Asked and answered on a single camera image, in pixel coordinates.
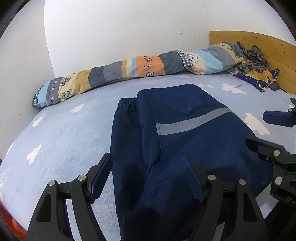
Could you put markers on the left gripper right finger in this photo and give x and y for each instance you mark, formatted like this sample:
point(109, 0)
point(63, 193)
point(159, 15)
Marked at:
point(229, 203)

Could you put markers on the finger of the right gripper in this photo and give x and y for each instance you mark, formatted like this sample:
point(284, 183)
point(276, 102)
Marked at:
point(281, 118)
point(268, 151)

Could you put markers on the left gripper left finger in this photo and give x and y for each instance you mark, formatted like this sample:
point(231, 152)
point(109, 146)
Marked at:
point(50, 220)

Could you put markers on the navy work jacket red collar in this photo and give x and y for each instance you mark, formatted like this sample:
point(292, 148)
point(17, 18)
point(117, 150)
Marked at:
point(156, 195)

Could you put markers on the small dark grey pouch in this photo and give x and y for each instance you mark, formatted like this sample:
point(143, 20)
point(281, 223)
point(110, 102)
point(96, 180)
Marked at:
point(274, 86)

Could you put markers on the red object at bedside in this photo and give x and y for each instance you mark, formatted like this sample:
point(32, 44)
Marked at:
point(10, 225)

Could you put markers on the patterned crumpled cloth pile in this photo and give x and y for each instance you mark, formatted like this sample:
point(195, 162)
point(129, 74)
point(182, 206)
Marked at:
point(254, 69)

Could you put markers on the wooden headboard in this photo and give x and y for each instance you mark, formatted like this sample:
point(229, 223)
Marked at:
point(279, 54)

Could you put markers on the light blue cloud bedsheet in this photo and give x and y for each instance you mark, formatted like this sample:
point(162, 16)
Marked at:
point(65, 140)

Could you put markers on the striped patchwork rolled quilt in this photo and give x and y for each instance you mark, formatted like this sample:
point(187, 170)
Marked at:
point(217, 58)

